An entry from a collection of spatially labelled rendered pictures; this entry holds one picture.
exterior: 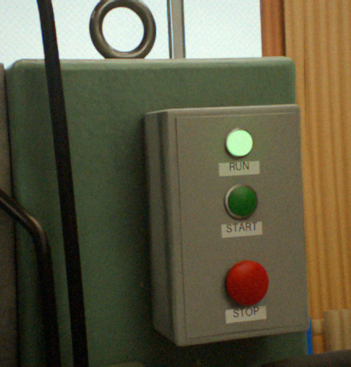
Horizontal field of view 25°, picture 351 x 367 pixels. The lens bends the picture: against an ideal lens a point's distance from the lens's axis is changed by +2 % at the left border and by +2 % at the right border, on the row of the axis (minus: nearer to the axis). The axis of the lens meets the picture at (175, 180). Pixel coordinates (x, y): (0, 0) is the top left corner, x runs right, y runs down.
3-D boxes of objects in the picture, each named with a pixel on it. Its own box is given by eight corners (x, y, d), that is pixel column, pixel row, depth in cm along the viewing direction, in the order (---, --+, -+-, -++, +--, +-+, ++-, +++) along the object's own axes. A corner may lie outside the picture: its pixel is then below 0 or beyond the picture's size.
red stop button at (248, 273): (225, 305, 54) (223, 261, 54) (265, 301, 55) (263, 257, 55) (231, 308, 53) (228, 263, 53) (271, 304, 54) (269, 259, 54)
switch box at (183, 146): (151, 329, 59) (141, 112, 58) (273, 314, 62) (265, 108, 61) (178, 349, 53) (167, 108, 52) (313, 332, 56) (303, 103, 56)
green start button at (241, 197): (225, 219, 54) (223, 185, 54) (257, 217, 55) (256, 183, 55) (228, 221, 53) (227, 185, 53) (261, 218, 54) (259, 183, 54)
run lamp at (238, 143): (225, 158, 54) (223, 129, 54) (252, 156, 55) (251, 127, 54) (228, 158, 53) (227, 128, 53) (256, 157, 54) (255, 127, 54)
